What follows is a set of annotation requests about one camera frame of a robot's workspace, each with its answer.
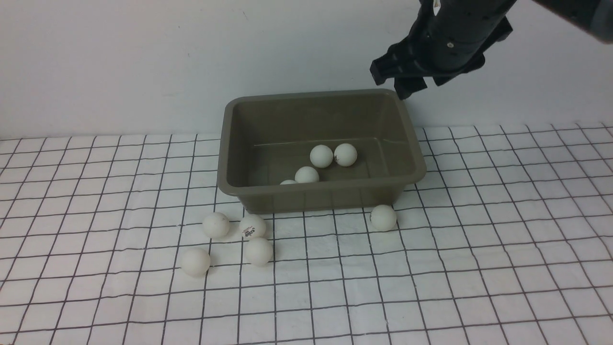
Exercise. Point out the plain white ping-pong ball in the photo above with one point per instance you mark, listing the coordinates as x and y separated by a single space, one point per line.
216 225

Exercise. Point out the white ball with red-black logo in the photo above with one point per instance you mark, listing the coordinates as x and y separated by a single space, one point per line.
345 155

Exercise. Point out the white ball with black logo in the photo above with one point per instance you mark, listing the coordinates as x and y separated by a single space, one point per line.
252 226

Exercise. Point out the white ball with side logo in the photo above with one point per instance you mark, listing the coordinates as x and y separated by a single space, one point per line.
383 218

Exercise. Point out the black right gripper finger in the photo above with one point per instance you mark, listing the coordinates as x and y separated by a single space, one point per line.
478 61

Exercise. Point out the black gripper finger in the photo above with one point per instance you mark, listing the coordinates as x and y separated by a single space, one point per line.
406 86

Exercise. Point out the olive green plastic bin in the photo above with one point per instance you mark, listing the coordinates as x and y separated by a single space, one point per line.
266 139

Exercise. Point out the white black-grid tablecloth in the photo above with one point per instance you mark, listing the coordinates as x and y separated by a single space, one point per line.
506 241

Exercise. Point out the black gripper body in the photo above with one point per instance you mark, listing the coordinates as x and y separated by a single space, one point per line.
444 37

